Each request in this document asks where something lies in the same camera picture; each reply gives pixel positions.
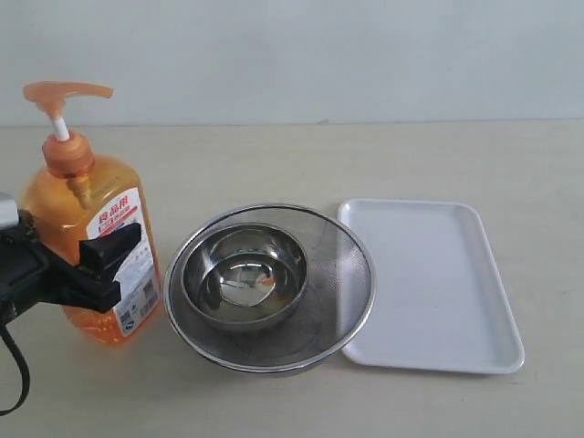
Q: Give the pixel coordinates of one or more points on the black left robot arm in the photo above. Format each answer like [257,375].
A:
[7,210]

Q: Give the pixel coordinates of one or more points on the steel mesh strainer basket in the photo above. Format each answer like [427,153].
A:
[337,302]

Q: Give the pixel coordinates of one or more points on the small stainless steel bowl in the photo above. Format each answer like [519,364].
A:
[245,277]

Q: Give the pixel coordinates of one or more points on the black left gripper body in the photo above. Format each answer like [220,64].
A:
[32,273]

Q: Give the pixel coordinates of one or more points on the white rectangular plastic tray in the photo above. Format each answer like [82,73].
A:
[441,304]

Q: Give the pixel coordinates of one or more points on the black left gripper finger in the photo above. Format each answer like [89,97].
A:
[103,256]

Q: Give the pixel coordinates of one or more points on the orange pump soap bottle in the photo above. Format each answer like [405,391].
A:
[91,208]

